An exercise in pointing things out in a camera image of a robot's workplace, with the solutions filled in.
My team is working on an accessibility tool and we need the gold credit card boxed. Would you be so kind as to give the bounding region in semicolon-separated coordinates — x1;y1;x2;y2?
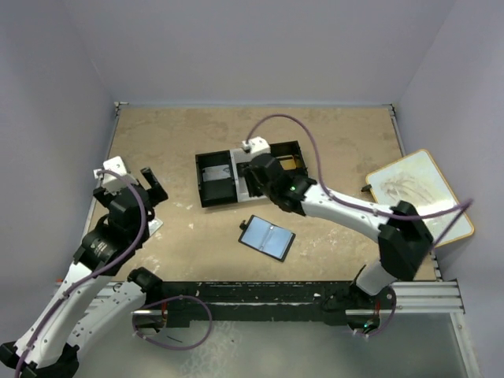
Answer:
277;155;302;171

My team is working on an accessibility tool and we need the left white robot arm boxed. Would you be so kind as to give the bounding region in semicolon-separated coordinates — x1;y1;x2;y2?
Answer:
1;168;168;377

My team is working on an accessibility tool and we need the silver credit card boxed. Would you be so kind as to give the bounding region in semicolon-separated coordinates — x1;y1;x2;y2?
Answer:
202;165;231;182

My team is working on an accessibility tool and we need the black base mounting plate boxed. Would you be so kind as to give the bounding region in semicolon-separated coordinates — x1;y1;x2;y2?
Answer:
116;280;397;328

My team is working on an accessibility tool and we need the black and white organizer tray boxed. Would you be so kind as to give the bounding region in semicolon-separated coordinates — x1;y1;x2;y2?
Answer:
195;141;308;208

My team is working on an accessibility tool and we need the black leather card holder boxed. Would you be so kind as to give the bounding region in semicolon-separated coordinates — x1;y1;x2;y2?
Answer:
238;215;296;262

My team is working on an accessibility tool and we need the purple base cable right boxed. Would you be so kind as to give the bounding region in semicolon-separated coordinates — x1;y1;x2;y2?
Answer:
352;289;398;339

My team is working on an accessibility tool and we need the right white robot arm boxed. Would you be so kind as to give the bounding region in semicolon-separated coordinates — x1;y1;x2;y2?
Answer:
243;154;433;296

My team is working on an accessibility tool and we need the clear plastic card sleeve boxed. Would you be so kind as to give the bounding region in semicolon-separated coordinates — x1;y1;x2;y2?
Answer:
148;217;163;237

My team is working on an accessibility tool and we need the aluminium frame rail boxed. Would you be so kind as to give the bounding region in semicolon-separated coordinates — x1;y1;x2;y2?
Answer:
29;275;481;378

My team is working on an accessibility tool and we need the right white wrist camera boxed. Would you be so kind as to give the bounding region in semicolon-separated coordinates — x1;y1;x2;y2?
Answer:
242;136;271;158

